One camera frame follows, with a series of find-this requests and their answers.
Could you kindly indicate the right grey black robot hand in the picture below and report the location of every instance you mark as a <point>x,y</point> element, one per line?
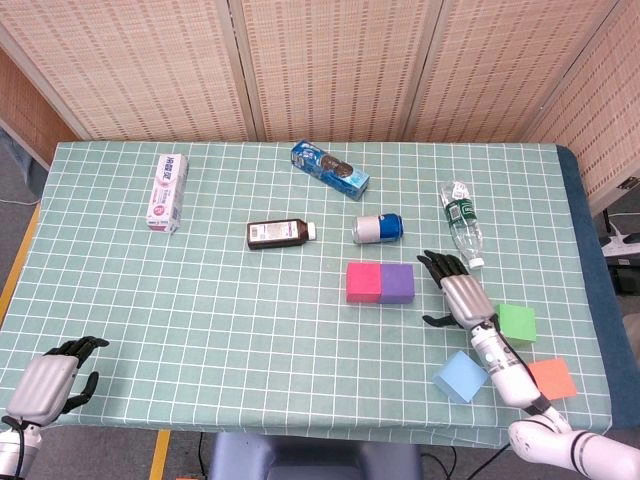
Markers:
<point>465,300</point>

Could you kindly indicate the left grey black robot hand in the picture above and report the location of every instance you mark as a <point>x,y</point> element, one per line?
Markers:
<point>42,387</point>

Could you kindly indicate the green foam cube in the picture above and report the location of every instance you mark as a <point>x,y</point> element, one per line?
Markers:
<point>517,322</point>

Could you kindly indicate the light blue foam cube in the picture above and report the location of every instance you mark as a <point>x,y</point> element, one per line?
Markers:
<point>460,377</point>

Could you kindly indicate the orange foam cube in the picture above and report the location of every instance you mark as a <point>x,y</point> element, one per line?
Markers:
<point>555,380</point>

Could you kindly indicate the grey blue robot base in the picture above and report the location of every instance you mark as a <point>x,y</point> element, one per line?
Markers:
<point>240,455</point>

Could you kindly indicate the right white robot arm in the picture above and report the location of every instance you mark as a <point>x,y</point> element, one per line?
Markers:
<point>510,380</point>

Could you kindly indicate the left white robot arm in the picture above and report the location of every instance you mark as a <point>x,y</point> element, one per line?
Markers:
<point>10,450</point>

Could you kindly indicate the purple foam cube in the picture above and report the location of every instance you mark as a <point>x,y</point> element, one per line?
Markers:
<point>397,284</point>

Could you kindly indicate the clear water bottle green label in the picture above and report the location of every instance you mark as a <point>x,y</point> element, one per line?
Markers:
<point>462,220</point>

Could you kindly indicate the pink foam cube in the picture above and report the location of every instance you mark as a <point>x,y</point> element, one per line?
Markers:
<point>364,282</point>

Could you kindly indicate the blue silver drink can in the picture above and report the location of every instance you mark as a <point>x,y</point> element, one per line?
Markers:
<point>377,228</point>

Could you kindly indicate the yellow floor tape strip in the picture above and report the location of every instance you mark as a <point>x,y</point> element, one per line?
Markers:
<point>17,265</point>
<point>160,455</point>

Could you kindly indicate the dark blue table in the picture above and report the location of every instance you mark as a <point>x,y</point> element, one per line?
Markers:
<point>590,250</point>

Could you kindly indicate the white power strip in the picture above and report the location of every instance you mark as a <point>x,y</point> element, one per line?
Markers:
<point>622,242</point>

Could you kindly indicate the blue cookie box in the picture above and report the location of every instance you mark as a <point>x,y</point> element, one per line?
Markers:
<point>330,170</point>

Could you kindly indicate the green checked tablecloth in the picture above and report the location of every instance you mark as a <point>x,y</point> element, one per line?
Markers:
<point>225,325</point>

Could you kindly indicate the brown medicine bottle white cap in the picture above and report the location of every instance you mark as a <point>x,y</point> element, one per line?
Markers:
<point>275,234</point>

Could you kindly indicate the pink white toothpaste box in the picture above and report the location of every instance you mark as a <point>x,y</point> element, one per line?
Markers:
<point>167,192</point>

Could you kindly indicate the woven bamboo folding screen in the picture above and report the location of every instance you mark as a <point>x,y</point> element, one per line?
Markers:
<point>325,65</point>

